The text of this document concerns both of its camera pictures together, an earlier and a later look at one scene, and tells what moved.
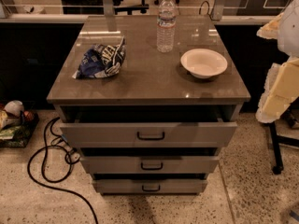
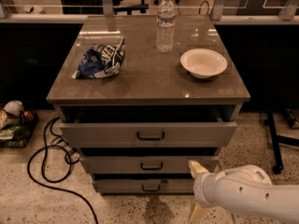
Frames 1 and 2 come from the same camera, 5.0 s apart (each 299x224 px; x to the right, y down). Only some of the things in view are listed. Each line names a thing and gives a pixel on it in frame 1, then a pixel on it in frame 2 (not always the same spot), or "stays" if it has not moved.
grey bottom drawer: [149, 187] stays
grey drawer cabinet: [145, 99] stays
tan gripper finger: [271, 29] → [208, 187]
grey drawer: [150, 164] stays
